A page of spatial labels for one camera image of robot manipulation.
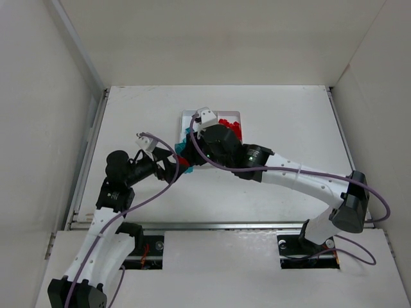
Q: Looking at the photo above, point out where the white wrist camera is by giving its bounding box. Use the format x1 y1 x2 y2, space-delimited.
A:
190 107 218 132
136 133 159 153

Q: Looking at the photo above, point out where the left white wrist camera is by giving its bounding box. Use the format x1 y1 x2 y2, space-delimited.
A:
136 133 159 153

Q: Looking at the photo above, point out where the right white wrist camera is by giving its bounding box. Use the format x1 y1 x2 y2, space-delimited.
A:
190 107 218 132

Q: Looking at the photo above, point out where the teal frog duplo piece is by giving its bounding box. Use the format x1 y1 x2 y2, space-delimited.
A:
174 142 195 174

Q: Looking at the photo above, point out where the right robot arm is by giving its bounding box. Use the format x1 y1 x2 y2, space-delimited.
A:
181 124 369 246

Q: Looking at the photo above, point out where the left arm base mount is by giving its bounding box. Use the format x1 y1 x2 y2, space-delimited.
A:
116 222 165 270

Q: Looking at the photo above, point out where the aluminium front rail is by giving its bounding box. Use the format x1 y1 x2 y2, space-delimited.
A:
139 223 302 230

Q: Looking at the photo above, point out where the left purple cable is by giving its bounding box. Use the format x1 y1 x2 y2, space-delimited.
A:
64 132 180 308

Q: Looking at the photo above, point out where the purple cable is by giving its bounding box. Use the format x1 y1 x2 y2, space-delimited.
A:
189 114 393 267
64 132 180 308

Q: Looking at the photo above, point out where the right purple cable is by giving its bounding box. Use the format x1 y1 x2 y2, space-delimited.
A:
189 114 393 267

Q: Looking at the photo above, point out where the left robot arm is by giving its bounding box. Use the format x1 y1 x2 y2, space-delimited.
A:
48 148 189 307

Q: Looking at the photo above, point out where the white three-compartment tray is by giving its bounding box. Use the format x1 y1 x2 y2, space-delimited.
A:
176 110 241 170

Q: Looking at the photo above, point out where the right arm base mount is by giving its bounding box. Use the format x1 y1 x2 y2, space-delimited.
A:
277 234 340 270

